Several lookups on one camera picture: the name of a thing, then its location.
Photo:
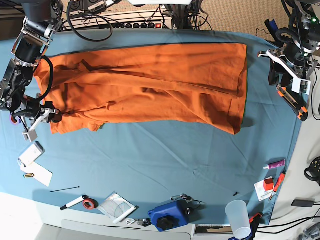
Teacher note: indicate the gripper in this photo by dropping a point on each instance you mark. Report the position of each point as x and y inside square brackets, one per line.
[32, 113]
[299, 76]

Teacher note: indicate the orange t-shirt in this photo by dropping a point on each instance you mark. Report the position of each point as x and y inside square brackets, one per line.
[196, 83]

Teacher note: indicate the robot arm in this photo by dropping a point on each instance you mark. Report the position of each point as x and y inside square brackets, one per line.
[42, 20]
[291, 62]

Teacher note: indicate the white phone box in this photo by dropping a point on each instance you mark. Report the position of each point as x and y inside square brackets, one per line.
[31, 154]

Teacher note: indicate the purple tape roll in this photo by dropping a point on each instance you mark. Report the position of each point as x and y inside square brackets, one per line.
[15, 120]

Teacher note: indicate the orange black utility knife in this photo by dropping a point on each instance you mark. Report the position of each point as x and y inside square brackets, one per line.
[298, 107]

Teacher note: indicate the white paper card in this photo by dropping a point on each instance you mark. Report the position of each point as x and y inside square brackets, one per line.
[41, 174]

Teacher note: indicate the small gold battery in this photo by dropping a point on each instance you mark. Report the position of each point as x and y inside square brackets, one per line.
[28, 175]

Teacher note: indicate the black zip tie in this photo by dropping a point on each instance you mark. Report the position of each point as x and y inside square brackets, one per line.
[65, 189]

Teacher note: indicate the white marker pen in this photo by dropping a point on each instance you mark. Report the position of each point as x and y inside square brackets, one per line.
[74, 202]

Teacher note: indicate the purple glue tube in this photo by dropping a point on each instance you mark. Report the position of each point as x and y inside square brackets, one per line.
[276, 164]

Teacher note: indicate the red tape roll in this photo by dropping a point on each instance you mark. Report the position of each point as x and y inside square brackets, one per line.
[90, 204]

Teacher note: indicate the black round dotted object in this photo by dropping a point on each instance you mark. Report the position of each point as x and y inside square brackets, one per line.
[312, 172]

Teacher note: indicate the red screwdriver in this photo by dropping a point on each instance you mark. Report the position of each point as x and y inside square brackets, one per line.
[277, 185]

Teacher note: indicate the small red cube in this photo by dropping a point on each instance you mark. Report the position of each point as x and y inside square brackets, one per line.
[268, 184]

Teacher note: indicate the rolled printed paper sheet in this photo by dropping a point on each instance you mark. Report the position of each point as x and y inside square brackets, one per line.
[116, 208]

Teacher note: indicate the white paper leaflet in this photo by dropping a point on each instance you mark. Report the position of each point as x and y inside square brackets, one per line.
[260, 192]

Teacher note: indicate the black power adapter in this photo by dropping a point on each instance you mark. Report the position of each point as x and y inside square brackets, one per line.
[303, 203]

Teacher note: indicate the white power strip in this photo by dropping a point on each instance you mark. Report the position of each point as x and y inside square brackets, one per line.
[145, 19]

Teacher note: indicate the silver carabiner keys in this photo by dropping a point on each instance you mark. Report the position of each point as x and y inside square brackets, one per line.
[140, 222]

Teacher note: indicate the translucent plastic cup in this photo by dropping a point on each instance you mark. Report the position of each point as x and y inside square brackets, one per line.
[238, 218]

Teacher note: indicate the blue plastic box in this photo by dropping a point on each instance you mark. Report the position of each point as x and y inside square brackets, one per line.
[169, 216]

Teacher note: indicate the blue black tool handle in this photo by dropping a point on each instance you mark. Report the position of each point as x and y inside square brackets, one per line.
[272, 28]

